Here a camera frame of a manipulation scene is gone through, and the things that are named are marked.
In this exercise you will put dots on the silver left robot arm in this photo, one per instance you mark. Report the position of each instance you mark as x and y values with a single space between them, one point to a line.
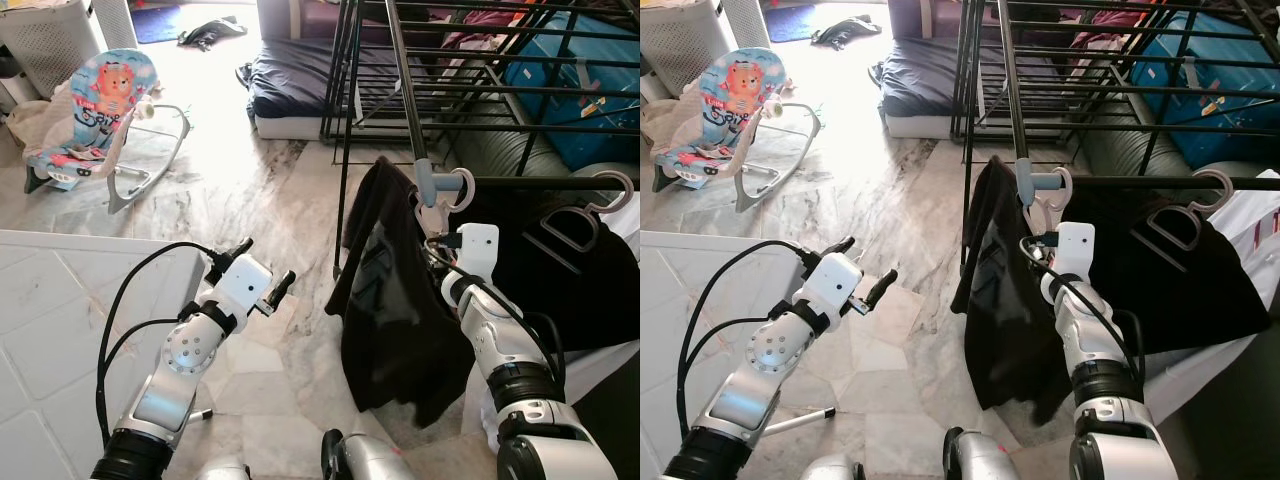
760 350
185 350

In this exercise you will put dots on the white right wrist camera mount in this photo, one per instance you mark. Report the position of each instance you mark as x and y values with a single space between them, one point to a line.
1074 255
478 255

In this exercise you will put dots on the blue rug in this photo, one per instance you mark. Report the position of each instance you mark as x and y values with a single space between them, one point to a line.
790 22
157 22

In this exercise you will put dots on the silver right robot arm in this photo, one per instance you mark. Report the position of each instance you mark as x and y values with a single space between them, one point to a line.
1090 340
495 340

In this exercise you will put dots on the white hanging garment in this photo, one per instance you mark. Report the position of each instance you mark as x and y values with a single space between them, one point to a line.
600 365
1262 220

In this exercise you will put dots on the white ribbed appliance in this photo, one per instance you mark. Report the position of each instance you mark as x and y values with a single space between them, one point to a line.
115 22
745 22

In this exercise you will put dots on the black bag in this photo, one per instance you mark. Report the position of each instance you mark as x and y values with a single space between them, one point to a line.
845 33
212 33

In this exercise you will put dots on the dark green leather sofa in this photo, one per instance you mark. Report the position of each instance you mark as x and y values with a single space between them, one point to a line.
1240 430
615 440

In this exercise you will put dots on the white laundry basket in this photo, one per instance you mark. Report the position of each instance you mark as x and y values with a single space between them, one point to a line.
50 45
680 45

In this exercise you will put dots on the black metal drying rack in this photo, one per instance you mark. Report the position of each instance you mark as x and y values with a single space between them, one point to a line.
1012 80
400 80

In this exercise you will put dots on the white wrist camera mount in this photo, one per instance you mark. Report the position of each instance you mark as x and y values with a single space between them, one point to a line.
240 280
1074 255
478 255
832 282

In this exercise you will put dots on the dark navy mattress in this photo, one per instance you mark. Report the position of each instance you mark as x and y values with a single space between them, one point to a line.
915 80
290 80

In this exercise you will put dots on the beige cloth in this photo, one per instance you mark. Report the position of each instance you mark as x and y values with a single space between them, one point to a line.
660 120
35 115

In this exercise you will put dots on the colourful baby bouncer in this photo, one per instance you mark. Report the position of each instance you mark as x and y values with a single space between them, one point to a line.
100 100
735 95

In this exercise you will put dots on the silver left robot leg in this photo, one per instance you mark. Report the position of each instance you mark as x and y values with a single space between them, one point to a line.
225 470
830 470

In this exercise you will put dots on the brownish black garment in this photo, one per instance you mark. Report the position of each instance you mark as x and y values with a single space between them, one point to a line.
1000 330
390 320

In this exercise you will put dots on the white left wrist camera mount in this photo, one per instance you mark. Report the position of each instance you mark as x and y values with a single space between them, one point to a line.
832 282
240 280

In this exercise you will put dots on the blue storage bag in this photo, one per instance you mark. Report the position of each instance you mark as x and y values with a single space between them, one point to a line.
1225 110
590 110

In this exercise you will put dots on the black t-shirt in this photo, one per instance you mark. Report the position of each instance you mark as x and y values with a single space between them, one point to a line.
1170 290
560 290

